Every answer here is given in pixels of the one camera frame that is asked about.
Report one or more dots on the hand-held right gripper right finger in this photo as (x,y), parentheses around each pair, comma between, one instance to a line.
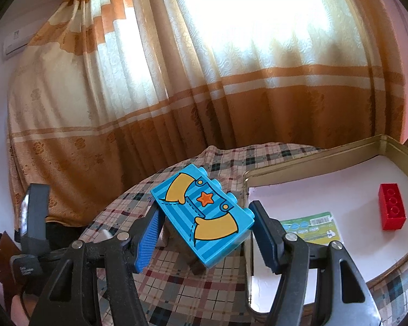
(263,237)

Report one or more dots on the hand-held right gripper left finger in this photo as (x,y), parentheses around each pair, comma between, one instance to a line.
(148,241)

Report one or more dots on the blue star-print toy block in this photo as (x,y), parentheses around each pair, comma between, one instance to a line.
(204,217)

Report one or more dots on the cardboard box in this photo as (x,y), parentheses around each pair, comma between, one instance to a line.
(326,190)

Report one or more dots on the green and white paper label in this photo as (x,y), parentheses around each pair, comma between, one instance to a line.
(312,227)

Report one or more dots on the brown wooden furniture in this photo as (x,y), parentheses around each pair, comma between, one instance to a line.
(1,254)

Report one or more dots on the plaid tablecloth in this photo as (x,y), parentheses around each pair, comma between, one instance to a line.
(190,295)

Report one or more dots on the red toy brick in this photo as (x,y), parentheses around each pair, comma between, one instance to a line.
(391,207)

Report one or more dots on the orange and cream curtain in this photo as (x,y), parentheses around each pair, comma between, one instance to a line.
(156,108)

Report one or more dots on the white air conditioner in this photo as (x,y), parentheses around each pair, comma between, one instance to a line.
(15,42)

